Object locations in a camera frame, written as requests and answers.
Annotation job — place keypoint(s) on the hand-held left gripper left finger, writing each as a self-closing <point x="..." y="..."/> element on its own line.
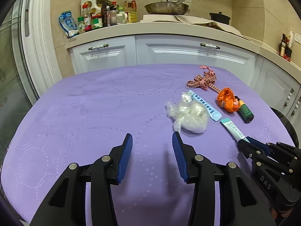
<point x="125" y="155"/>

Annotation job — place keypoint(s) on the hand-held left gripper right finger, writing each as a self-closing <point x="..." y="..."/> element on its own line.
<point x="178" y="155"/>

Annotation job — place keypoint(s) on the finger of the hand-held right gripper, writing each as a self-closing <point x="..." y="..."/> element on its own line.
<point x="249" y="149"/>
<point x="259" y="144"/>

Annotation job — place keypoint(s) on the teal white sachet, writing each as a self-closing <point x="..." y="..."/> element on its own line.
<point x="232" y="129"/>

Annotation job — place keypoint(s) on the black-lined trash bin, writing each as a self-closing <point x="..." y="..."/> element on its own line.
<point x="287" y="124"/>

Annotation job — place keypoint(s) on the small green bottle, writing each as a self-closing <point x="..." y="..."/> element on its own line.
<point x="245" y="111"/>

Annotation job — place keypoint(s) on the clear plastic bag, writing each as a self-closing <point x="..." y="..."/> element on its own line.
<point x="190" y="115"/>

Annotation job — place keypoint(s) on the orange plastic bag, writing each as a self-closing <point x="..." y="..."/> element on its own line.
<point x="225" y="100"/>

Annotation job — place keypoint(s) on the light blue sachet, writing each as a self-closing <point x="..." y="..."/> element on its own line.
<point x="205" y="106"/>

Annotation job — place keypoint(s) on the red checked ribbon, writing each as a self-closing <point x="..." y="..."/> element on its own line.
<point x="204" y="80"/>

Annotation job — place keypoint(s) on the person's right forearm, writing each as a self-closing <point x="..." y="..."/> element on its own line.
<point x="281" y="216"/>

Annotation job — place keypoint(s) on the purple tablecloth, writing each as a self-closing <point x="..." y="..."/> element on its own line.
<point x="94" y="113"/>

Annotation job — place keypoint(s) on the narrow white cabinet door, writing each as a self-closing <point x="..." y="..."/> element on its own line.
<point x="270" y="80"/>

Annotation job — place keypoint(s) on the red printed box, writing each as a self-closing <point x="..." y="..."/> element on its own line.
<point x="288" y="57"/>

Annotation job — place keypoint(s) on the small white cabinet drawer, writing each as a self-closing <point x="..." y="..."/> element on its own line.
<point x="105" y="58"/>

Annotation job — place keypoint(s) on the black container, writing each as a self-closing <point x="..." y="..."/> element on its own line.
<point x="288" y="49"/>

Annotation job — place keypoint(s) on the dark oil bottle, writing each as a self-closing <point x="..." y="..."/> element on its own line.
<point x="283" y="46"/>

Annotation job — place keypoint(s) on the wide white cabinet front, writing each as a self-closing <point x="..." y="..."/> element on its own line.
<point x="188" y="54"/>

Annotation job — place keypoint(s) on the tall white packet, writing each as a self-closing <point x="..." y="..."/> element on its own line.
<point x="291" y="38"/>

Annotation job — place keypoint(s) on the beige paper sheet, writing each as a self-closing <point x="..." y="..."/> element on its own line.
<point x="188" y="18"/>
<point x="225" y="28"/>

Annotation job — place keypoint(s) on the speckled kitchen countertop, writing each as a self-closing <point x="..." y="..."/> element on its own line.
<point x="164" y="28"/>

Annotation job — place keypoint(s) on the black lidded pot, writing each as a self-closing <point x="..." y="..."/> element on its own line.
<point x="219" y="17"/>

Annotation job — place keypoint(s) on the group of condiment jars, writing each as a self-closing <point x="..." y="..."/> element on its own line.
<point x="96" y="22"/>

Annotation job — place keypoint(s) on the white framed glass door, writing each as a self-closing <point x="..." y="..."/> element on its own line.
<point x="14" y="75"/>

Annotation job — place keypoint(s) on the yellow cooking oil bottle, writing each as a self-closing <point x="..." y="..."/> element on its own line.
<point x="130" y="11"/>

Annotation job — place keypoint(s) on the blue white pouch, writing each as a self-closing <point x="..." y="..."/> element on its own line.
<point x="68" y="23"/>

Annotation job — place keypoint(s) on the steel wok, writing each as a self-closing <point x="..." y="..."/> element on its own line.
<point x="164" y="8"/>

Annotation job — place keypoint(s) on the white spice rack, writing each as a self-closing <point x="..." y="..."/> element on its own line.
<point x="94" y="0"/>

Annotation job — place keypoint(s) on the white wall socket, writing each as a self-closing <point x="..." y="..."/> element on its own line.
<point x="297" y="37"/>

